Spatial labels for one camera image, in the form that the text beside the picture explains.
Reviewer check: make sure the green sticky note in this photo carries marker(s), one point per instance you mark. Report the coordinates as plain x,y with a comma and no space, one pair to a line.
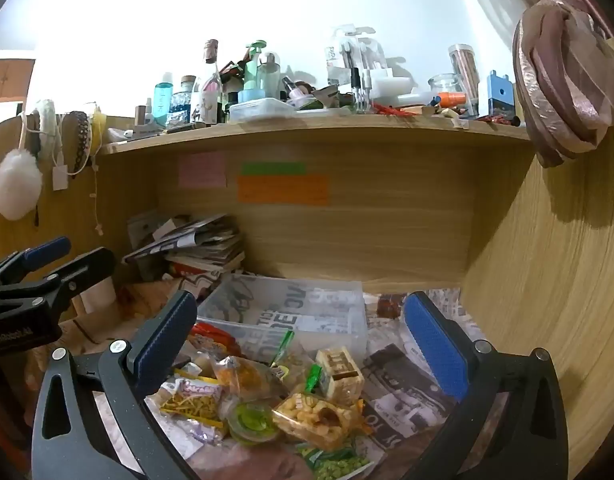
272,168

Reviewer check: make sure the clear acrylic organizer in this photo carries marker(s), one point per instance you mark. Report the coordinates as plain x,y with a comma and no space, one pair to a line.
359,55

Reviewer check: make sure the clear bag of round snacks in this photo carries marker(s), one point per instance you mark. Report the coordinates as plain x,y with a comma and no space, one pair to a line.
204,360

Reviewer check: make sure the green jelly cup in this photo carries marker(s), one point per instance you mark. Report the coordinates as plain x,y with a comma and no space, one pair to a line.
252,417

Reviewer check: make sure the white fluffy headband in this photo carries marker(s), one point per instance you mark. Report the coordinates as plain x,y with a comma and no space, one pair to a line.
47,120

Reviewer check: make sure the white fluffy pompom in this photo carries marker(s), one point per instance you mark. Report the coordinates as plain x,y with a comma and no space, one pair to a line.
17,185

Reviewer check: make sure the wooden shelf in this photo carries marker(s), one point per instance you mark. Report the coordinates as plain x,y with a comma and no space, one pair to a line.
337,131

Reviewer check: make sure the red snack packet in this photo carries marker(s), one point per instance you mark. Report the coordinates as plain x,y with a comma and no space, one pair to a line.
214,334

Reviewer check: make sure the brown printed paper bag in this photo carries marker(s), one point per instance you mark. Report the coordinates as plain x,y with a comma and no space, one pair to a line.
142,305

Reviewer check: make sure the dark beaded headband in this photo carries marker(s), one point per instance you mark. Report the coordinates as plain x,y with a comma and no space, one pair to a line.
79,140

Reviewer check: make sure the blue box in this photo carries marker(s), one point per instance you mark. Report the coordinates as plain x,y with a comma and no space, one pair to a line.
502,95

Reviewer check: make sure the clear spray bottle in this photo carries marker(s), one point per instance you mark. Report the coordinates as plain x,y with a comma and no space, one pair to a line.
270,77

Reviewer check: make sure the cardboard box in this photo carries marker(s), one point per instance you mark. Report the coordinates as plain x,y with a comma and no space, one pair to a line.
9,80

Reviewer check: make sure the yellow headband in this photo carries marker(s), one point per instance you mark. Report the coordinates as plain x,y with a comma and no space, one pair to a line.
98,127

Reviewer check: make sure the orange sticky note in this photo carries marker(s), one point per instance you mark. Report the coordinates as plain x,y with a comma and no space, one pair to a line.
282,190

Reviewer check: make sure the pink cloth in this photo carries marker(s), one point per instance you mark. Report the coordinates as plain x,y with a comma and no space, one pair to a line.
552,85

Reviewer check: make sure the clear cracker snack bag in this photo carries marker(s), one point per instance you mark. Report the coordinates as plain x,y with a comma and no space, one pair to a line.
312,415

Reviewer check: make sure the pink sticky note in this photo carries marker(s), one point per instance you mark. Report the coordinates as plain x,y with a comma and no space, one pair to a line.
202,170

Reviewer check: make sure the blue liquid bottle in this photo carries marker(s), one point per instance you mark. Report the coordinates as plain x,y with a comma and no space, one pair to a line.
163,100

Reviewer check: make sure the orange snack bag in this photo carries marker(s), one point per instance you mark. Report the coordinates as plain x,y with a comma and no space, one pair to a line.
244,377

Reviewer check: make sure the stack of books and magazines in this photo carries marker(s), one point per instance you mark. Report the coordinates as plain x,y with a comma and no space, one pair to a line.
197,250

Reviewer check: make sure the white lidded plastic box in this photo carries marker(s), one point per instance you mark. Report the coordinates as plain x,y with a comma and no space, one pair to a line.
262,109

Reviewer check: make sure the green-zip clear bag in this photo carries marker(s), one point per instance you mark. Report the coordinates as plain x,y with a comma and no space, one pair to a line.
292,367

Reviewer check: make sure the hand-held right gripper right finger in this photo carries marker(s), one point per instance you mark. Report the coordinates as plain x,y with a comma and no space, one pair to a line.
437,347

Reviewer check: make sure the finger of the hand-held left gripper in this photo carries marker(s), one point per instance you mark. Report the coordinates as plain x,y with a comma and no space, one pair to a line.
84,270
44,255

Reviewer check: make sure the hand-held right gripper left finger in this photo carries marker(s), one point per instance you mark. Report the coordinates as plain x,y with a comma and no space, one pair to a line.
162,342

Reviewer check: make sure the purple snack wrapper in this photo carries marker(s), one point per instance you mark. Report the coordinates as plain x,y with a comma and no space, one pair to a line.
202,435

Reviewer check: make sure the beige snack box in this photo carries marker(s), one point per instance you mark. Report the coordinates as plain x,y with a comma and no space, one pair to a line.
339,375

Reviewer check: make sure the clear bottle with cork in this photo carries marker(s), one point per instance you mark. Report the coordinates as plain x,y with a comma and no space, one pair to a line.
212,85

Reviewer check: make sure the green peas packet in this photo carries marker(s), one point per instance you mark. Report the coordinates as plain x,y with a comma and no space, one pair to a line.
337,467

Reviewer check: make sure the tall clear canister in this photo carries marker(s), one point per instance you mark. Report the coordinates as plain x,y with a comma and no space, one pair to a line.
464,70

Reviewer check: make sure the green pump bottle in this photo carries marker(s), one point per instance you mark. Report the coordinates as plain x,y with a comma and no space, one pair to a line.
252,75

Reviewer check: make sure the yellow noodle snack packet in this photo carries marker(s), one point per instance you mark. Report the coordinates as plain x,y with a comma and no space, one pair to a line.
192,402

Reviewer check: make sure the glass jar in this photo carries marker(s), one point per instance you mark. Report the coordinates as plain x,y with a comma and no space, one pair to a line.
447,87

